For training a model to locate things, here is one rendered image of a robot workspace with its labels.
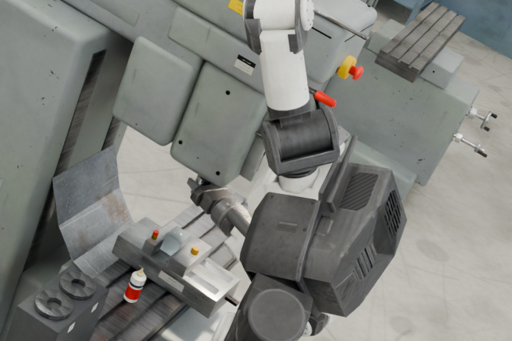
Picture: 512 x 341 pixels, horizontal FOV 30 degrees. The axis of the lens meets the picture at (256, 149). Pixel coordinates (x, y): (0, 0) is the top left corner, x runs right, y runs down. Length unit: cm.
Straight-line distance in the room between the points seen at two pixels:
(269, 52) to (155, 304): 106
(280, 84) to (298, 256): 36
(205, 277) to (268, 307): 92
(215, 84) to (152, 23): 23
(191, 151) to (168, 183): 242
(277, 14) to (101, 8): 78
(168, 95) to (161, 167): 257
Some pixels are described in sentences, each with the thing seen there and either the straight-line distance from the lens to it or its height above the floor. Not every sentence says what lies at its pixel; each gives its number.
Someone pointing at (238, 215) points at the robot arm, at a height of 129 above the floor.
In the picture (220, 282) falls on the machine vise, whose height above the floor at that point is 100.
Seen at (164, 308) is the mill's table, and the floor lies 93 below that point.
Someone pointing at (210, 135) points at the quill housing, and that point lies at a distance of 250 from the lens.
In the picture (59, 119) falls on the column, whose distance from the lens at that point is 260.
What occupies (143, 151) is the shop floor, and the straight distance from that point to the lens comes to 513.
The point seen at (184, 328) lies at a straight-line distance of 280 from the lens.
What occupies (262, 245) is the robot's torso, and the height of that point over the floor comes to 152.
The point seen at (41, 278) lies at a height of 73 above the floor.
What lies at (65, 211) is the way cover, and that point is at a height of 99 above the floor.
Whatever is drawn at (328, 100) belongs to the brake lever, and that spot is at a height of 170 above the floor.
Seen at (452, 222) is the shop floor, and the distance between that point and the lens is 585.
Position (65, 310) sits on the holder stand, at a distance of 229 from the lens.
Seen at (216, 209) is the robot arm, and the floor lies 125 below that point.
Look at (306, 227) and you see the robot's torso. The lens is 202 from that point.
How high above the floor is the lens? 264
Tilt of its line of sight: 28 degrees down
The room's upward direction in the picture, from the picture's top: 24 degrees clockwise
